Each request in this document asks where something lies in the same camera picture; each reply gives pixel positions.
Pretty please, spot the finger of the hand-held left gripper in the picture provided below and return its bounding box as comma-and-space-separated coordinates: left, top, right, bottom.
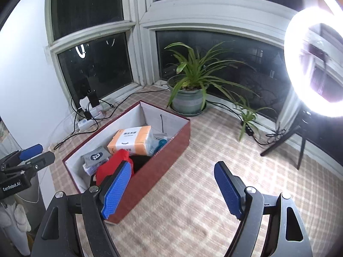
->
24, 151, 56, 171
0, 144, 44, 166

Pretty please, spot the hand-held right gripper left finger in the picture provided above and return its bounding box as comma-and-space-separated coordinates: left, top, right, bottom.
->
31, 161, 134, 257

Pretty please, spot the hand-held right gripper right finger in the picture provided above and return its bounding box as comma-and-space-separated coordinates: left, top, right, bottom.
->
214, 161, 314, 257

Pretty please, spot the red fabric pouch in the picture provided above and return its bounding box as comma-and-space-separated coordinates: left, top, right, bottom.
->
96, 149, 134, 186

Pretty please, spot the black knit cloth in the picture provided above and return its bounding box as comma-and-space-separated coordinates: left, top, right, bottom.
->
129, 154, 152, 174

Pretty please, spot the grey foil packet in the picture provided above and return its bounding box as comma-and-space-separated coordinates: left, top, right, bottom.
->
80, 146, 111, 170

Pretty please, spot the orange tissue pack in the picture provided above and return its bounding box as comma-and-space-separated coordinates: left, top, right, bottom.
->
107, 125, 154, 156

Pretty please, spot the red cardboard box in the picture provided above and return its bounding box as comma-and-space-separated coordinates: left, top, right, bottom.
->
62, 100, 191, 225

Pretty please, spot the checked tablecloth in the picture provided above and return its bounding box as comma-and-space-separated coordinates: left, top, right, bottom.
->
50, 84, 343, 257

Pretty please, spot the white power strip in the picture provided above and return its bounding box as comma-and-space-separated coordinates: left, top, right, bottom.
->
76, 107, 105, 132

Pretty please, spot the black tripod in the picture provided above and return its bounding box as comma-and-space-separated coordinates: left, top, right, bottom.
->
260, 110, 313, 170

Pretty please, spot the black power adapter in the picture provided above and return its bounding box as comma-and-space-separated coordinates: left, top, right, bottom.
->
88, 91, 99, 108

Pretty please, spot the potted green plant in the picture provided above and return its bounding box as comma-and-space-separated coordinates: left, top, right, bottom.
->
164, 41, 276, 142

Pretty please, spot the black power cable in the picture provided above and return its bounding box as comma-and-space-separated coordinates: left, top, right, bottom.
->
54, 112, 108, 150
99, 84, 172, 110

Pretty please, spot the black cable with inline switch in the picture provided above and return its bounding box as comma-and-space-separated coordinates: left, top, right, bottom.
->
206, 100, 286, 146

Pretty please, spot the white ring light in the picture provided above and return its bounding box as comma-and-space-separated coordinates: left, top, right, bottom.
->
284, 7, 343, 118

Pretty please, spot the white window frame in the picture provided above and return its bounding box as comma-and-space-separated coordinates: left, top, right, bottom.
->
44, 0, 343, 129

